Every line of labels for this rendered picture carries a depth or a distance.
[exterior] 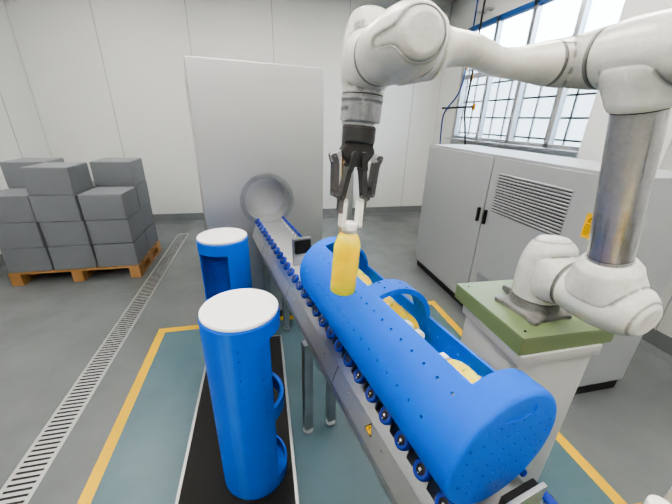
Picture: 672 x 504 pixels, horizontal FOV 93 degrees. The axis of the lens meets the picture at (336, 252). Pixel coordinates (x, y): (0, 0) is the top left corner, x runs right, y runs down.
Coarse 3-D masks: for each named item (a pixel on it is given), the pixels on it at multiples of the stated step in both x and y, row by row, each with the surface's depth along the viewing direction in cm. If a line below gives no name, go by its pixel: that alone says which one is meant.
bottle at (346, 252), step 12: (336, 240) 79; (348, 240) 77; (336, 252) 79; (348, 252) 78; (336, 264) 80; (348, 264) 79; (336, 276) 81; (348, 276) 80; (336, 288) 82; (348, 288) 81
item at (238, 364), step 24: (216, 336) 104; (240, 336) 104; (264, 336) 109; (216, 360) 108; (240, 360) 107; (264, 360) 112; (216, 384) 113; (240, 384) 111; (264, 384) 116; (216, 408) 120; (240, 408) 115; (264, 408) 120; (240, 432) 120; (264, 432) 124; (240, 456) 125; (264, 456) 129; (240, 480) 131; (264, 480) 134
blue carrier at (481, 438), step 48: (384, 288) 91; (384, 336) 78; (432, 336) 98; (384, 384) 73; (432, 384) 63; (480, 384) 59; (528, 384) 59; (432, 432) 59; (480, 432) 54; (528, 432) 62; (480, 480) 61
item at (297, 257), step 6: (294, 240) 168; (300, 240) 168; (306, 240) 169; (294, 246) 169; (300, 246) 169; (306, 246) 170; (294, 252) 170; (300, 252) 170; (306, 252) 171; (294, 258) 172; (300, 258) 173; (294, 264) 173; (300, 264) 174
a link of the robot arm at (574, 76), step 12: (576, 36) 74; (588, 36) 71; (576, 48) 73; (588, 48) 70; (576, 60) 73; (564, 72) 75; (576, 72) 74; (552, 84) 78; (564, 84) 78; (576, 84) 76; (588, 84) 74
